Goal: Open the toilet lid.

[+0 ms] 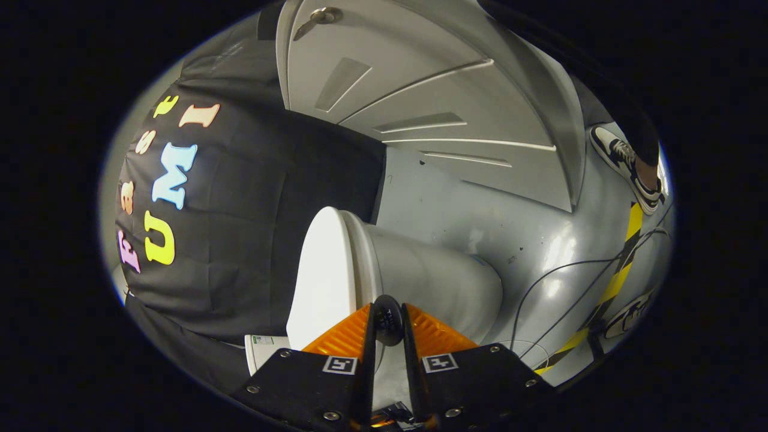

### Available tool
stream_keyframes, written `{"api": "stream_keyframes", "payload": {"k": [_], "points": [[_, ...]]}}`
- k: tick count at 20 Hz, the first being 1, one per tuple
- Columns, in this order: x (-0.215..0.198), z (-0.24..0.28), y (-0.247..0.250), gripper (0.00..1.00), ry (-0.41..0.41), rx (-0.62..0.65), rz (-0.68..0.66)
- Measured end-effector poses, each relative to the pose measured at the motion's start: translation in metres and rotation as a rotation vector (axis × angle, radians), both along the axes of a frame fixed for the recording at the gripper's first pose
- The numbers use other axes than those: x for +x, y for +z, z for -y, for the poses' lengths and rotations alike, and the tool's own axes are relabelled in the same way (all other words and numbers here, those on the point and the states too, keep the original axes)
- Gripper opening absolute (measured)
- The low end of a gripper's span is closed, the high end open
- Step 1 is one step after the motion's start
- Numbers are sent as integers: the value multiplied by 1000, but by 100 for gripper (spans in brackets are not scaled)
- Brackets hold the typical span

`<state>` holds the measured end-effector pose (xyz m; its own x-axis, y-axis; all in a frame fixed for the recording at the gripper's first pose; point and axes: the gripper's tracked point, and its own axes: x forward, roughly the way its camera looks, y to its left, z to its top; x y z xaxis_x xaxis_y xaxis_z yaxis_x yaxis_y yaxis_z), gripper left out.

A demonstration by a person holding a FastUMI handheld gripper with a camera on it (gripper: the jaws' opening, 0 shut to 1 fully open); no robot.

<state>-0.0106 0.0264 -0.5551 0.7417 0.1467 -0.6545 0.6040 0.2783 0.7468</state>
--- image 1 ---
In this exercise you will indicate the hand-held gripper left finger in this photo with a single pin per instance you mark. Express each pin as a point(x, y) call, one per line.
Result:
point(367, 372)

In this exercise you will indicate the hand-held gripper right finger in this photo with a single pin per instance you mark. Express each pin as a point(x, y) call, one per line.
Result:
point(411, 372)

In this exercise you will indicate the black backdrop cloth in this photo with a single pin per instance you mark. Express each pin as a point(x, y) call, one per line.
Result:
point(240, 210)

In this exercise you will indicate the person's black white shoe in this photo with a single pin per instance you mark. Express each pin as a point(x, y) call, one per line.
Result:
point(630, 315)
point(624, 162)

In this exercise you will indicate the yellow black floor tape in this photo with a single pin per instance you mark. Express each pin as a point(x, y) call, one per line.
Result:
point(618, 279)

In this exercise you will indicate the grey panelled door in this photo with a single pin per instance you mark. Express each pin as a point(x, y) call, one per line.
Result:
point(450, 102)

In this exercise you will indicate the person's leg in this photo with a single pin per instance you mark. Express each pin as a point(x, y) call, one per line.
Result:
point(647, 171)

